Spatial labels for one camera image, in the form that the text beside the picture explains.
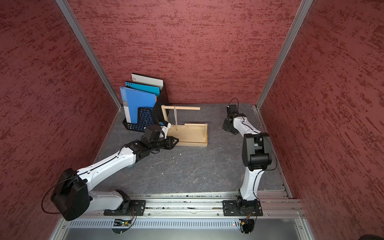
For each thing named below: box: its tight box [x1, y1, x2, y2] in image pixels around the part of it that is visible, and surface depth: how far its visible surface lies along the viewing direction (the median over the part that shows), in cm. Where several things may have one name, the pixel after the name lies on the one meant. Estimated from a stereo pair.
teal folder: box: [125, 81, 160, 97], surface depth 94 cm
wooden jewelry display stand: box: [161, 105, 208, 147], surface depth 103 cm
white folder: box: [131, 73, 164, 90], surface depth 100 cm
